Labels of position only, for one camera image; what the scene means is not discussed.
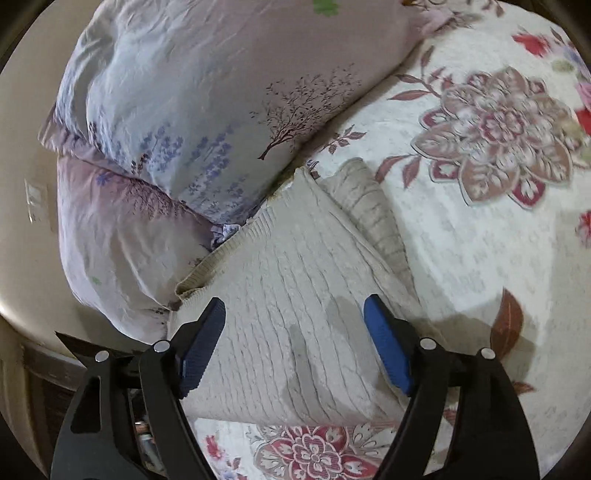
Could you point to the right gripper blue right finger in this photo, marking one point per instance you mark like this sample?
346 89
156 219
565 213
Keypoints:
491 438

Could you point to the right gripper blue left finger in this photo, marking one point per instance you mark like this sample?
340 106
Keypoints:
125 420

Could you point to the cream knitted sweater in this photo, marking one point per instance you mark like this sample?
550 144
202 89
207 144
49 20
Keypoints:
295 349

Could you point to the lower lavender pillow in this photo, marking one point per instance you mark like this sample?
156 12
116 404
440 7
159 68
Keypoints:
124 246

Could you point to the white floral bedspread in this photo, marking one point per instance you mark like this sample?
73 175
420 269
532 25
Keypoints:
474 159

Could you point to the upper lavender tree-print pillow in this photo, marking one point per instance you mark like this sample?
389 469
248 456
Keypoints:
208 101

